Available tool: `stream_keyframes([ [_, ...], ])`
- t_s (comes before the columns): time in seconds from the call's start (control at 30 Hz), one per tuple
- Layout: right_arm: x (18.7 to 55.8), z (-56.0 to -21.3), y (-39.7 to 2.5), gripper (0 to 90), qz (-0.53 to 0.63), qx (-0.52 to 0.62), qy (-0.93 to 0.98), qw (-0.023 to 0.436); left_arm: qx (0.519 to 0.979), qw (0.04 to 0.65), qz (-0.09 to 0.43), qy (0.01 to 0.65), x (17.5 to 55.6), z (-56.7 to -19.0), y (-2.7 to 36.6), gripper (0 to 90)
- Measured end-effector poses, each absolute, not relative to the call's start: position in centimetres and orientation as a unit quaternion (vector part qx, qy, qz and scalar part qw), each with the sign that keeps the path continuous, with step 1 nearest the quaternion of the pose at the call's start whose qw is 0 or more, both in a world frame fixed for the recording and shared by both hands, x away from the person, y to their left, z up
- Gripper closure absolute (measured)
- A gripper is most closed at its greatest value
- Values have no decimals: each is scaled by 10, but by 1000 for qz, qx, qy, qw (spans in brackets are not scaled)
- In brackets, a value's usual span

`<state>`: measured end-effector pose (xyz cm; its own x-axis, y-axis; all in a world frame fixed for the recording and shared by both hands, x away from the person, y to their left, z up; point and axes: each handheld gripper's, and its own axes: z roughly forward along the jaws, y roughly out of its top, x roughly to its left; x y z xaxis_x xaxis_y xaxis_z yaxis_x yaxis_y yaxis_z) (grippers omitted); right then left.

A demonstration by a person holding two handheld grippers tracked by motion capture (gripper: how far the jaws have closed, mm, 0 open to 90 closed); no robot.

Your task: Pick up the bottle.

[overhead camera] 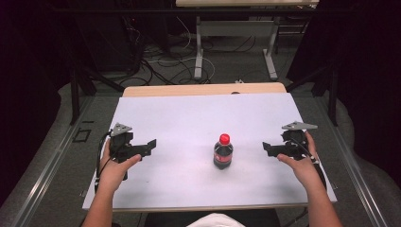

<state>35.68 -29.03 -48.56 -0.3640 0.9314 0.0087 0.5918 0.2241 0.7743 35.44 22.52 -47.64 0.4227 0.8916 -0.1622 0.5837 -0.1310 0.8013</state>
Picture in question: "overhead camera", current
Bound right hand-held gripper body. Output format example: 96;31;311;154
280;120;319;161

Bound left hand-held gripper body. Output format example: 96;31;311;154
108;122;144;165

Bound dark soda bottle red label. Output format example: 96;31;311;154
213;133;235;170

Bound person's left hand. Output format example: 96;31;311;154
98;138;143;192

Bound person's right hand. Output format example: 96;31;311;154
276;131;321;187

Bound white board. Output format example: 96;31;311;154
82;93;338;212

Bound black metal stand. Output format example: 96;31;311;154
285;61;340;128
69;65;126;126

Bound person's dark trousers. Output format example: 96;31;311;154
143;208;282;227

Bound wooden table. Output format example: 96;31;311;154
82;82;338;214

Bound person's white shirt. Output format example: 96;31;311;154
186;213;247;227

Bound dark curtain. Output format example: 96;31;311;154
287;0;401;187
0;0;77;206

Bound black computer case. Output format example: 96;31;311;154
75;13;141;73

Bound desk with white legs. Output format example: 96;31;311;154
175;0;320;81

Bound black crossbar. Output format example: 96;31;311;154
52;7;316;15

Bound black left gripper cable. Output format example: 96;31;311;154
95;131;113;194

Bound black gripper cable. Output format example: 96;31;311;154
95;131;113;194
288;138;328;191

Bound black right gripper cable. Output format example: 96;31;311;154
288;138;328;191

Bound aluminium floor rail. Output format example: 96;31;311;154
10;96;96;227
315;94;390;227

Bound black floor cable bundle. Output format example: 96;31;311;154
119;17;257;87

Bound white floor cable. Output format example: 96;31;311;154
147;16;217;83

